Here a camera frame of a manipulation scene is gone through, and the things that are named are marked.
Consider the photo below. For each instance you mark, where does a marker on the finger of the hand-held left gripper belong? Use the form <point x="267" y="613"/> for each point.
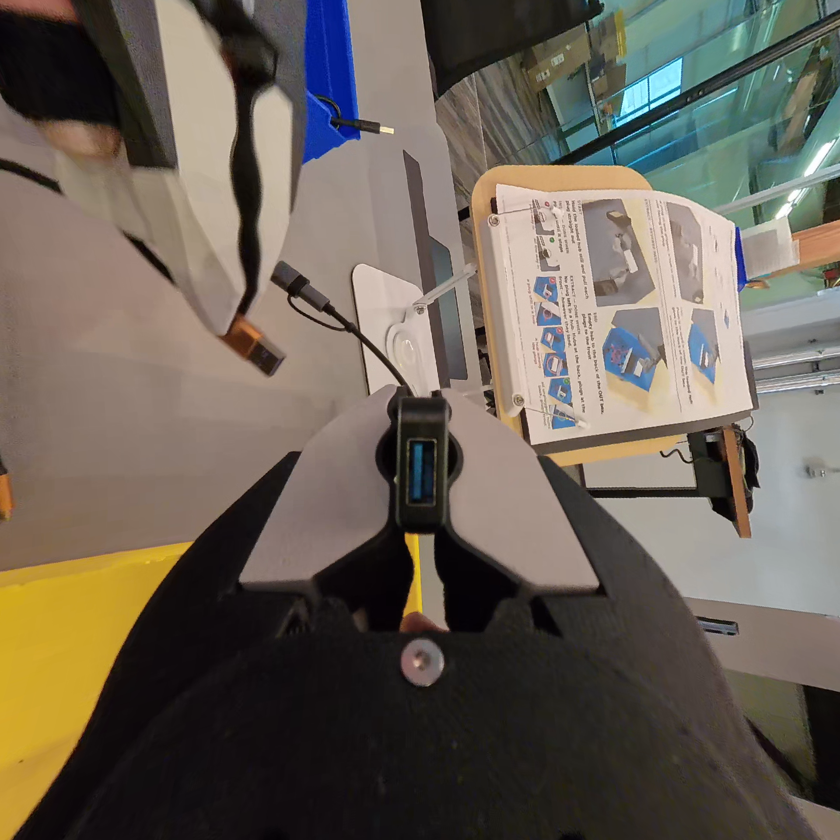
<point x="197" y="197"/>
<point x="279" y="164"/>

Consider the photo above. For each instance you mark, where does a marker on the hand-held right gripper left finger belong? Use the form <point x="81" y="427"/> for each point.
<point x="328" y="505"/>

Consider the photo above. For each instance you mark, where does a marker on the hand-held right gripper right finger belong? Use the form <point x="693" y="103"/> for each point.
<point x="518" y="518"/>

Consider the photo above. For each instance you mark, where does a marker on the black usb hub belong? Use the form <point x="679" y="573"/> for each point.
<point x="423" y="410"/>

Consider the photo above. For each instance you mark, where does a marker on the person's left hand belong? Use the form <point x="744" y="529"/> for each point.
<point x="85" y="139"/>

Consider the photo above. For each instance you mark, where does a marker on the blue plastic bin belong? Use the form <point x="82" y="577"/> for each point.
<point x="328" y="65"/>

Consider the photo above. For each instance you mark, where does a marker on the white monitor stand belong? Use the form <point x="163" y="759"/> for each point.
<point x="380" y="308"/>

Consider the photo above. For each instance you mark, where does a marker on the dark flat monitor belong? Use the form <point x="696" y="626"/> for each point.
<point x="436" y="275"/>

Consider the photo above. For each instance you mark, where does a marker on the light wooden board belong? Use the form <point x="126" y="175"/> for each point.
<point x="487" y="190"/>

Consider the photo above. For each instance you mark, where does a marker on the white document holder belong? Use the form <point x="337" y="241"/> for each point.
<point x="502" y="295"/>

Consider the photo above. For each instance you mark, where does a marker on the printed instruction sheet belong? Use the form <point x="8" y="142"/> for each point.
<point x="630" y="308"/>

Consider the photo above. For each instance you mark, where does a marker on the black mesh chair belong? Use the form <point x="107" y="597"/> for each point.
<point x="499" y="33"/>

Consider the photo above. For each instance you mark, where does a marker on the yellow plastic bin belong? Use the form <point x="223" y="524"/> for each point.
<point x="65" y="623"/>

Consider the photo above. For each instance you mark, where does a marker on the cardboard box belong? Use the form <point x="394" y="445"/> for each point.
<point x="558" y="59"/>

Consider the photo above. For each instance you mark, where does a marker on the metal railing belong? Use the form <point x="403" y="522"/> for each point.
<point x="800" y="371"/>

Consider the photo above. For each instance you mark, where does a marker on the frosted box with blue edge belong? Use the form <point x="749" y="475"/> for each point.
<point x="764" y="253"/>

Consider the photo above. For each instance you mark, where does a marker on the wooden beam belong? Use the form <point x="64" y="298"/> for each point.
<point x="817" y="244"/>

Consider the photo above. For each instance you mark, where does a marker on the wooden plank with black bracket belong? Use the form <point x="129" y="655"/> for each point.
<point x="732" y="472"/>

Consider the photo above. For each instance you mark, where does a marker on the glass partition black frame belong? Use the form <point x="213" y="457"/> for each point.
<point x="709" y="131"/>

